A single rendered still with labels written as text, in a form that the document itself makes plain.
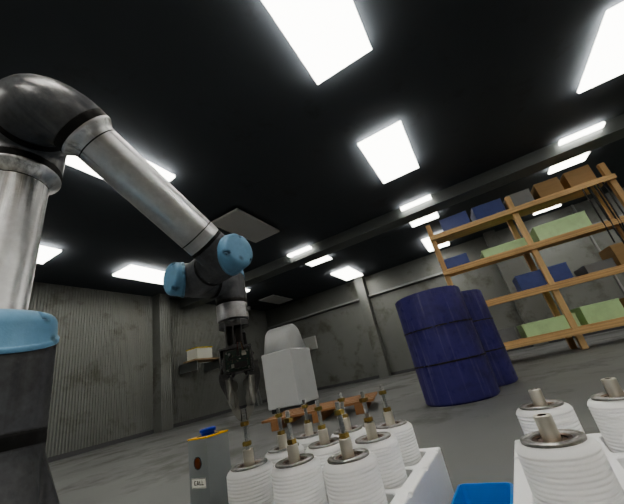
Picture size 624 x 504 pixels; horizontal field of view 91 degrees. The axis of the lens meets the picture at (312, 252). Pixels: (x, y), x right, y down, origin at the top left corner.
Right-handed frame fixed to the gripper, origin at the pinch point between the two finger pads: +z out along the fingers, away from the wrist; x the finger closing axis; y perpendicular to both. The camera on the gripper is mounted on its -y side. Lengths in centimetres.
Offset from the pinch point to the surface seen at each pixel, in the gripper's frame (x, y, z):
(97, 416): -325, -663, -23
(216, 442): -7.9, -11.2, 5.4
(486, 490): 47, 6, 24
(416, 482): 29.8, 13.6, 16.9
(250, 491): 0.0, 5.4, 13.2
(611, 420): 61, 27, 13
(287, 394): 38, -463, 9
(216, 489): -8.6, -10.4, 14.6
